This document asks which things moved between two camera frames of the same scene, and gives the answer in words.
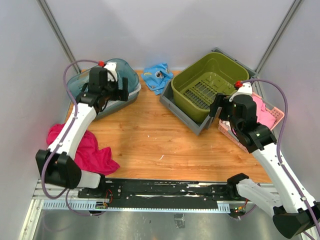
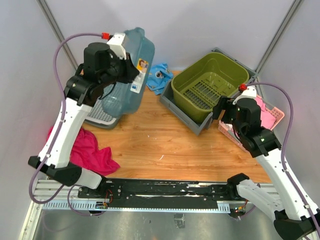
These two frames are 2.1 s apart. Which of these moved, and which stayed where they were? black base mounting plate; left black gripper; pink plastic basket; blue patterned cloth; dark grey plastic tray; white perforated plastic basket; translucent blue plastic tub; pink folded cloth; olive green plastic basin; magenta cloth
Moved: dark grey plastic tray; left black gripper; white perforated plastic basket; translucent blue plastic tub
Stayed: pink plastic basket; black base mounting plate; pink folded cloth; blue patterned cloth; magenta cloth; olive green plastic basin
